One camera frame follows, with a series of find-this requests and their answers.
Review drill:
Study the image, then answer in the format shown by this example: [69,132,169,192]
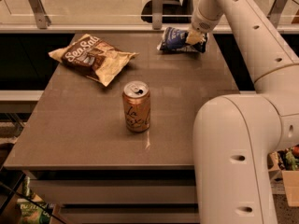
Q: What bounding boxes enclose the metal railing bracket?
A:
[28,0,51,29]
[267,0,288,28]
[152,0,163,30]

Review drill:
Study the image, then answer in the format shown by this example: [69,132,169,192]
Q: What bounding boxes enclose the blue chip bag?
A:
[157,27,207,53]

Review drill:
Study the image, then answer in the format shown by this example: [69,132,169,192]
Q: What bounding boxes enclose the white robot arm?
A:
[192,0,299,224]

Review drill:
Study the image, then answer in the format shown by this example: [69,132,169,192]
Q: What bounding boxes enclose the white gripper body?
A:
[191,0,223,33]

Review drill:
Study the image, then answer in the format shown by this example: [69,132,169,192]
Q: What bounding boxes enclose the orange LaCroix soda can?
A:
[122,80,150,133]

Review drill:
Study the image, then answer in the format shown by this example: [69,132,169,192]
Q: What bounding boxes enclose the left metal railing bracket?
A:
[28,0,51,29]

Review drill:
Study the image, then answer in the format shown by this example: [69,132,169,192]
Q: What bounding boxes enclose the black office chair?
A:
[141,0,193,23]

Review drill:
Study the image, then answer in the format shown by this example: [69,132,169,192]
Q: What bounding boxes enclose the middle metal railing bracket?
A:
[152,0,163,30]

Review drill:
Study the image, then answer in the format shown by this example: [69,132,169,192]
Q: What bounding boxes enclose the green snack bag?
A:
[17,199,52,224]

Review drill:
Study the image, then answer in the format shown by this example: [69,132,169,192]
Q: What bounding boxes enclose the brown sea salt chip bag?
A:
[49,34,137,87]

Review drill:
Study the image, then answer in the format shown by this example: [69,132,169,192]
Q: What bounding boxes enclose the grey table drawer unit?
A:
[30,170,199,224]

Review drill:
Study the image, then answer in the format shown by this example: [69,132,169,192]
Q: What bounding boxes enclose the right metal railing bracket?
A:
[267,0,288,28]

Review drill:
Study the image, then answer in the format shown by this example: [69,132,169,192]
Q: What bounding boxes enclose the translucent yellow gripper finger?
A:
[186,30,204,45]

